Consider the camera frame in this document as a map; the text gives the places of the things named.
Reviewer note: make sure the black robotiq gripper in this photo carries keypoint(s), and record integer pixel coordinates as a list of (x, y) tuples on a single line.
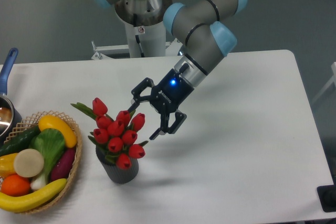
[(165, 97)]

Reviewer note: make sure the red tulip bouquet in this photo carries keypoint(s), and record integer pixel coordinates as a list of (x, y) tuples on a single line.
[(115, 138)]

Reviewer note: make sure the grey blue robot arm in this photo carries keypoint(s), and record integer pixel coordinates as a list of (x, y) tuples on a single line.
[(201, 31)]

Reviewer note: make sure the dark grey ribbed vase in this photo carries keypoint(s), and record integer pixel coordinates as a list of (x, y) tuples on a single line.
[(116, 174)]

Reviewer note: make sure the green bok choy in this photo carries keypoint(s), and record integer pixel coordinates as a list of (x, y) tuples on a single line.
[(51, 144)]

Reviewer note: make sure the purple sweet potato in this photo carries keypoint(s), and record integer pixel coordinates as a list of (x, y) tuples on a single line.
[(64, 165)]

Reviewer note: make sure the woven wicker basket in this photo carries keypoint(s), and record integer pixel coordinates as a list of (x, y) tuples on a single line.
[(33, 120)]

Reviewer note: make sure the green cucumber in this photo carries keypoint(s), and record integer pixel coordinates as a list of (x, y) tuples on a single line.
[(20, 142)]

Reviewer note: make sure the beige round disc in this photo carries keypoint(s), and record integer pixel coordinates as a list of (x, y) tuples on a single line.
[(28, 163)]

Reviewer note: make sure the yellow pepper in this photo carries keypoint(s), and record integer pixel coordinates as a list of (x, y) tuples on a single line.
[(7, 165)]

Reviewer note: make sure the orange fruit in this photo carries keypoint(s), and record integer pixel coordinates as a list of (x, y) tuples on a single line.
[(15, 185)]

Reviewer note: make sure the yellow banana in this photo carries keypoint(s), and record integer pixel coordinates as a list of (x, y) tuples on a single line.
[(32, 200)]

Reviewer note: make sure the black device at table edge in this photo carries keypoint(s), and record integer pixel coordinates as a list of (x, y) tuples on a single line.
[(327, 197)]

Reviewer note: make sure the blue handled saucepan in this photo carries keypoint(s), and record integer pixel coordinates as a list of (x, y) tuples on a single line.
[(9, 115)]

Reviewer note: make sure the white frame at right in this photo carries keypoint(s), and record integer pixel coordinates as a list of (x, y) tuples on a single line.
[(326, 90)]

